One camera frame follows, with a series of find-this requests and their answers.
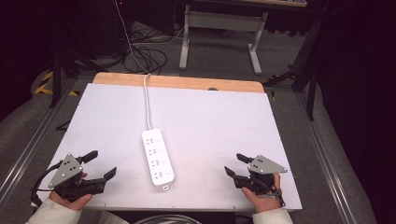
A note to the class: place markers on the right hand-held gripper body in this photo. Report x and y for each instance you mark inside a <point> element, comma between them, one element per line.
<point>264,166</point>

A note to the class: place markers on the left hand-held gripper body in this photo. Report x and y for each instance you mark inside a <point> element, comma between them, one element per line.
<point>66,170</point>

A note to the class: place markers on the person's left hand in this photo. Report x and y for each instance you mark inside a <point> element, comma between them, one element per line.
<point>72,203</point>

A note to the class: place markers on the person's right hand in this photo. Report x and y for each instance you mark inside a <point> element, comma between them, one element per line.
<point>264,201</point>

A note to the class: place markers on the white power strip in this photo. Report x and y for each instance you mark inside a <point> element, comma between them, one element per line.
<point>158,157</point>

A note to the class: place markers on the white board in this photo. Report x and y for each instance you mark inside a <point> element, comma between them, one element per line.
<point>193,124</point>

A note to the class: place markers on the yellow black floor tape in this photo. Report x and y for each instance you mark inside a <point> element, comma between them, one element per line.
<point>43,84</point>

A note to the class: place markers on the black tripod stand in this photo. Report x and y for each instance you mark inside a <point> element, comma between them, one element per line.
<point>60,67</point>

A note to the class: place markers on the black metal stand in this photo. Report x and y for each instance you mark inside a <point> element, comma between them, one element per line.
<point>306,77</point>

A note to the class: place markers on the aluminium floor rail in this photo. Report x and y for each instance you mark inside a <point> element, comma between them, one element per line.
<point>29,146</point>
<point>327,161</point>

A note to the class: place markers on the white metal desk frame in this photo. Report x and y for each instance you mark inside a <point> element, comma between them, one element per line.
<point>218,23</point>

